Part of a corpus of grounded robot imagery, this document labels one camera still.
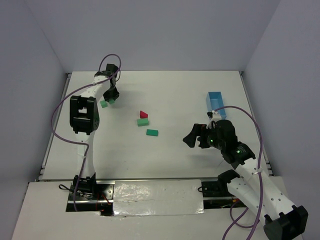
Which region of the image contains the small green cube block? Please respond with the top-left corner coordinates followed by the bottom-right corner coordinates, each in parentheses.
top-left (100, 100), bottom-right (108, 108)

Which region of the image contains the blue plastic box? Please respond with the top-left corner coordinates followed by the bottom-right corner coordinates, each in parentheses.
top-left (206, 91), bottom-right (224, 119)

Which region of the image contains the dark green rectangular block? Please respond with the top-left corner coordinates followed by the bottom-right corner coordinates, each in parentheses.
top-left (146, 129), bottom-right (159, 137)

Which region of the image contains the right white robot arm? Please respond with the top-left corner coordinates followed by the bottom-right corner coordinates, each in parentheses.
top-left (183, 120), bottom-right (309, 240)

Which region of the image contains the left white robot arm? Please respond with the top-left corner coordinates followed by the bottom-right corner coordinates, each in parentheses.
top-left (69, 63), bottom-right (120, 179)

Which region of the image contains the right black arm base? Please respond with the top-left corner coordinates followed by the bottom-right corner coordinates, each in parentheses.
top-left (197, 170), bottom-right (240, 210)

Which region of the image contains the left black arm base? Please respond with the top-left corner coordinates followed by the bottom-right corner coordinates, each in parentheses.
top-left (58, 175), bottom-right (115, 217)

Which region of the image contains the red triangular wood block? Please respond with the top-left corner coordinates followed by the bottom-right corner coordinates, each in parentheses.
top-left (139, 110), bottom-right (149, 119)

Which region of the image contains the light green rectangular block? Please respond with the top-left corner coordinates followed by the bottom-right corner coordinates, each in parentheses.
top-left (137, 118), bottom-right (149, 127)

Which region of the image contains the silver tape patch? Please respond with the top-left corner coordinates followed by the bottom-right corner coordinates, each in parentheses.
top-left (113, 179), bottom-right (204, 217)

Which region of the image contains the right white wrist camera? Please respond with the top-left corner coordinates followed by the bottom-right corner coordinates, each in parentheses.
top-left (207, 110), bottom-right (222, 128)

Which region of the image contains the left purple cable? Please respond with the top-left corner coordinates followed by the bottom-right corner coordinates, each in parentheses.
top-left (50, 53), bottom-right (122, 211)

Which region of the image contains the purple cable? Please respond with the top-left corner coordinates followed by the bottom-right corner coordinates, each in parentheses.
top-left (50, 53), bottom-right (122, 211)
top-left (212, 105), bottom-right (264, 240)

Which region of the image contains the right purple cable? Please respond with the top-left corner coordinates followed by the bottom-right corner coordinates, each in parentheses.
top-left (212, 105), bottom-right (264, 240)

